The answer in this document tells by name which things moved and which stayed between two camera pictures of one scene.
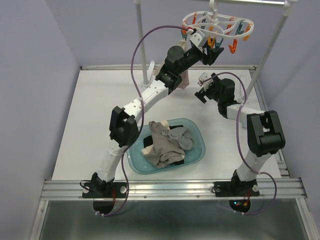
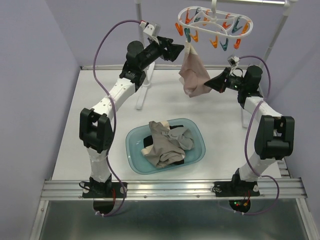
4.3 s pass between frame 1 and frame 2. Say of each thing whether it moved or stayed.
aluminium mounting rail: stayed
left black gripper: moved
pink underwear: moved
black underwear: stayed
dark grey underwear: stayed
